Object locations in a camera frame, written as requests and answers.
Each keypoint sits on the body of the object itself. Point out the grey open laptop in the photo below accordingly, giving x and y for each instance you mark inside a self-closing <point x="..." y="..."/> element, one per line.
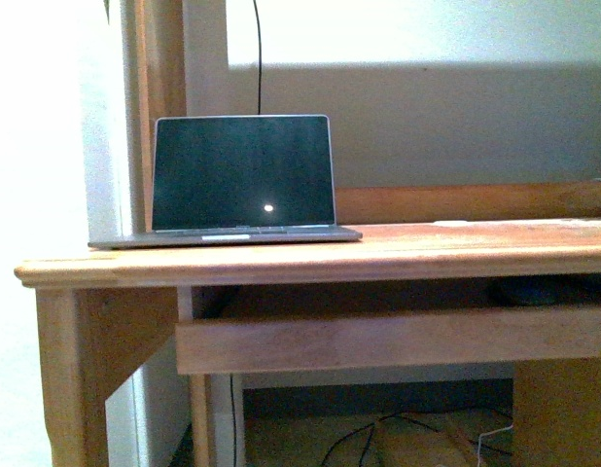
<point x="223" y="180"/>

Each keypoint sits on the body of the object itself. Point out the wooden pull-out keyboard tray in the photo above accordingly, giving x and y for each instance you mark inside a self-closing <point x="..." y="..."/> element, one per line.
<point x="330" y="327"/>

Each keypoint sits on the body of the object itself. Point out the dark grey computer mouse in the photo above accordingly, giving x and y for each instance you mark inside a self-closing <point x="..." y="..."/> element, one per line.
<point x="514" y="295"/>

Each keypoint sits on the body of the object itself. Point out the wooden desk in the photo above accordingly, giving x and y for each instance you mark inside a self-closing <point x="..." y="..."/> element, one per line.
<point x="102" y="315"/>

